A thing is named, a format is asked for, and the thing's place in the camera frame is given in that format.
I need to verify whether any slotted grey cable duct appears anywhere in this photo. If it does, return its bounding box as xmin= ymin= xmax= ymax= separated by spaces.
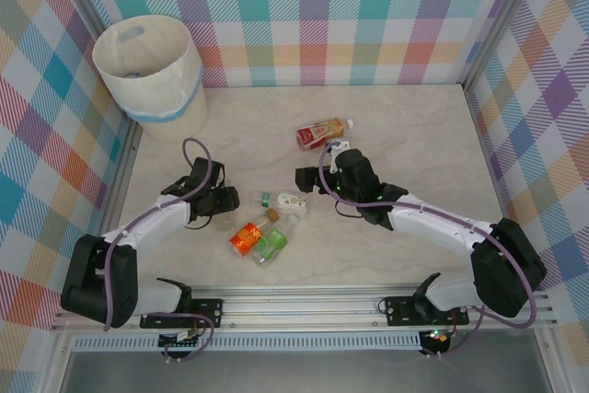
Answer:
xmin=73 ymin=334 xmax=423 ymax=353

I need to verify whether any orange juice bottle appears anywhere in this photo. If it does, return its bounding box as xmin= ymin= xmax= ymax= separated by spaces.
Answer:
xmin=228 ymin=207 xmax=281 ymax=257

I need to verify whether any aluminium mounting rail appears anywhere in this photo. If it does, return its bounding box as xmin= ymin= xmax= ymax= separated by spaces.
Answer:
xmin=49 ymin=284 xmax=556 ymax=333

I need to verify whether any tea bottle green picture label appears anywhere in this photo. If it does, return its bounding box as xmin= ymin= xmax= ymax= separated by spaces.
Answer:
xmin=252 ymin=190 xmax=308 ymax=215

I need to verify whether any small circuit board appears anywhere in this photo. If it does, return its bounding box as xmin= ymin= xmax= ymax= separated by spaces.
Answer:
xmin=419 ymin=327 xmax=456 ymax=351
xmin=158 ymin=327 xmax=206 ymax=349

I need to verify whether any cream bin with blue band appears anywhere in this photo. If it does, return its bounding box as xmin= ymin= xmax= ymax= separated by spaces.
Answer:
xmin=91 ymin=15 xmax=210 ymax=144

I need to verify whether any red and gold drink bottle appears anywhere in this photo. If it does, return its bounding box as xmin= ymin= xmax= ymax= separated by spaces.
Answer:
xmin=295 ymin=116 xmax=355 ymax=154

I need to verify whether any grey metal panel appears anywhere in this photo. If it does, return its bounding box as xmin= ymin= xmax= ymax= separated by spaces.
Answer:
xmin=59 ymin=350 xmax=553 ymax=393

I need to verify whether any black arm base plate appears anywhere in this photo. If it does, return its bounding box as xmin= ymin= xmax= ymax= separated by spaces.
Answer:
xmin=383 ymin=295 xmax=471 ymax=328
xmin=139 ymin=298 xmax=225 ymax=330

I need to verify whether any clear bottle with green label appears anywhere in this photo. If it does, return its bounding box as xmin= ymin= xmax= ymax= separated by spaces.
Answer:
xmin=250 ymin=213 xmax=299 ymax=266

